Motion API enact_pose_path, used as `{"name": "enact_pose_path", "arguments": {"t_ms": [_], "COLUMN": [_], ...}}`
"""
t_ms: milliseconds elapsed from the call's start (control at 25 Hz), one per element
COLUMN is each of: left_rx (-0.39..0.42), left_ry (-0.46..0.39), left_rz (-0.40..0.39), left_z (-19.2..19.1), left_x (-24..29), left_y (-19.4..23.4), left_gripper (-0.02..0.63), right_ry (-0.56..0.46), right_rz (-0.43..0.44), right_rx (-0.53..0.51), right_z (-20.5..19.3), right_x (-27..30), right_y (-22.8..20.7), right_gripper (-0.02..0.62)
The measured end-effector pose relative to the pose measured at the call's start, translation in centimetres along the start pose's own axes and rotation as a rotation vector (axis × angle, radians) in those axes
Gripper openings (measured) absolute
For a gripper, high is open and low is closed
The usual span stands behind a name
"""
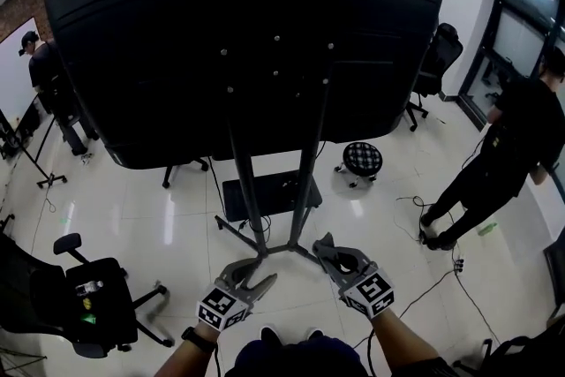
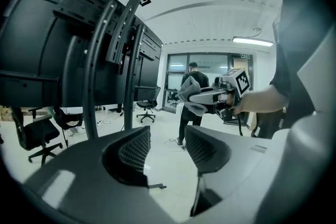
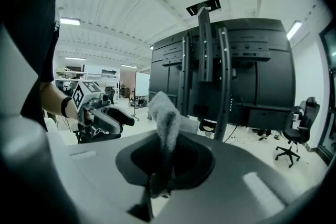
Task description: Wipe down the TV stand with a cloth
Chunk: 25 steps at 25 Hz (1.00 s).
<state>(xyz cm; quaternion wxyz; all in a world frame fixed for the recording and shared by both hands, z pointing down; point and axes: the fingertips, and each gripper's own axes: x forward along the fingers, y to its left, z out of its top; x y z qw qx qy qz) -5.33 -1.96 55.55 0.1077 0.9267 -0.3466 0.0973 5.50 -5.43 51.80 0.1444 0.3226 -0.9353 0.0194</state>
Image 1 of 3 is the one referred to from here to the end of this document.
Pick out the grey cloth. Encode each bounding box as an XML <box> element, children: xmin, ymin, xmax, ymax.
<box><xmin>311</xmin><ymin>232</ymin><xmax>336</xmax><ymax>257</ymax></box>

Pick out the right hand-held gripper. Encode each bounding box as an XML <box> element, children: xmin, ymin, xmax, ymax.
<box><xmin>314</xmin><ymin>245</ymin><xmax>396</xmax><ymax>320</ymax></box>

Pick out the person's right forearm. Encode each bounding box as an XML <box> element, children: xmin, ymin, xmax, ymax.
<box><xmin>368</xmin><ymin>308</ymin><xmax>442</xmax><ymax>377</ymax></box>

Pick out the whiteboard on black stand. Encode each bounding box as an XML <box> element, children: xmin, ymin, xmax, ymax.
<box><xmin>0</xmin><ymin>16</ymin><xmax>67</xmax><ymax>190</ymax></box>

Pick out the large black TV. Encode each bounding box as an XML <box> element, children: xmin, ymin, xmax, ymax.
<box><xmin>42</xmin><ymin>0</ymin><xmax>449</xmax><ymax>170</ymax></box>

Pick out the clear water bottle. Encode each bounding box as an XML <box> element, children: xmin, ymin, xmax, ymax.
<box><xmin>74</xmin><ymin>280</ymin><xmax>105</xmax><ymax>296</ymax></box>

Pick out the black office chair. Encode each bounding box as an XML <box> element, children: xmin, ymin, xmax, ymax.
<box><xmin>483</xmin><ymin>57</ymin><xmax>513</xmax><ymax>101</ymax></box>
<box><xmin>162</xmin><ymin>157</ymin><xmax>209</xmax><ymax>190</ymax></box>
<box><xmin>0</xmin><ymin>231</ymin><xmax>176</xmax><ymax>358</ymax></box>
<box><xmin>403</xmin><ymin>22</ymin><xmax>464</xmax><ymax>132</ymax></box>

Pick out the black wristband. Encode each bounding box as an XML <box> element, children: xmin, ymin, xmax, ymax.
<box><xmin>180</xmin><ymin>325</ymin><xmax>218</xmax><ymax>353</ymax></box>

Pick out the black framed glass door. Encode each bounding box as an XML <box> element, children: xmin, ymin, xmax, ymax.
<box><xmin>457</xmin><ymin>0</ymin><xmax>565</xmax><ymax>133</ymax></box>

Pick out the black floor cable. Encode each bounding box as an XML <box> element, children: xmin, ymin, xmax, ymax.
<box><xmin>395</xmin><ymin>194</ymin><xmax>500</xmax><ymax>345</ymax></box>

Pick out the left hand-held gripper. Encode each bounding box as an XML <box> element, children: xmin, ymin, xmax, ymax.
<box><xmin>197</xmin><ymin>258</ymin><xmax>279</xmax><ymax>332</ymax></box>

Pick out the person's dark clothing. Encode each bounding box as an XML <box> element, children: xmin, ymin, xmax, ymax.
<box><xmin>231</xmin><ymin>333</ymin><xmax>460</xmax><ymax>377</ymax></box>

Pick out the checkered round stool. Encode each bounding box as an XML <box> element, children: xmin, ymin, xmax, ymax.
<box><xmin>335</xmin><ymin>140</ymin><xmax>383</xmax><ymax>189</ymax></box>

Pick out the person's left forearm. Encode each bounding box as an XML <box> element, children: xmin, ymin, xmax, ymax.
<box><xmin>154</xmin><ymin>320</ymin><xmax>220</xmax><ymax>377</ymax></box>

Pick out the black flat panel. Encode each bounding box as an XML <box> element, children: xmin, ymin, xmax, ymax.
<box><xmin>542</xmin><ymin>229</ymin><xmax>565</xmax><ymax>301</ymax></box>

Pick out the black TV stand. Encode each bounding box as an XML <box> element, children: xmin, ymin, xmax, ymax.
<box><xmin>215</xmin><ymin>0</ymin><xmax>336</xmax><ymax>275</ymax></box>

